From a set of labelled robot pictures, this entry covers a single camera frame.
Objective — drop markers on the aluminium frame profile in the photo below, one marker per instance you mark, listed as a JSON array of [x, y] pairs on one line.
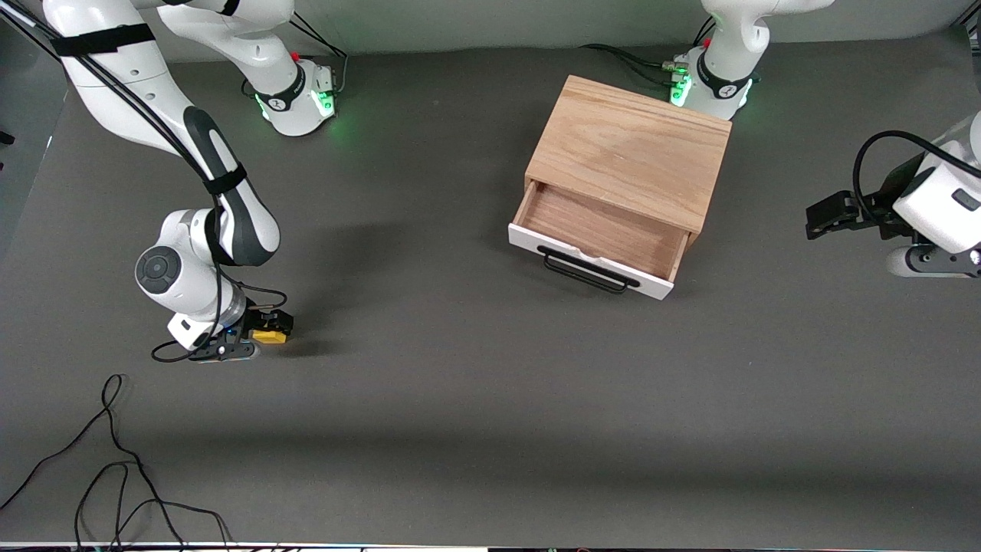
[[969, 29], [23, 27]]

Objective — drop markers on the wooden drawer cabinet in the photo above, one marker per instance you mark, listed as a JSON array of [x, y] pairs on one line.
[[628, 138]]

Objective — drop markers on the yellow block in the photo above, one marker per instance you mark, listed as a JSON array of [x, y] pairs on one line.
[[270, 336]]

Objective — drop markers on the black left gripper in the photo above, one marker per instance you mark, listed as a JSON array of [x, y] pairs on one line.
[[881, 211]]

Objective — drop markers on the white-fronted wooden drawer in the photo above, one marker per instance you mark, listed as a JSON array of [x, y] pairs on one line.
[[605, 230]]

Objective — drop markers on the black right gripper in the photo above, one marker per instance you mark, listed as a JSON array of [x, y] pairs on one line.
[[254, 320]]

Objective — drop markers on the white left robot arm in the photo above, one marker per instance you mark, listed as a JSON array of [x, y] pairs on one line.
[[728, 46]]

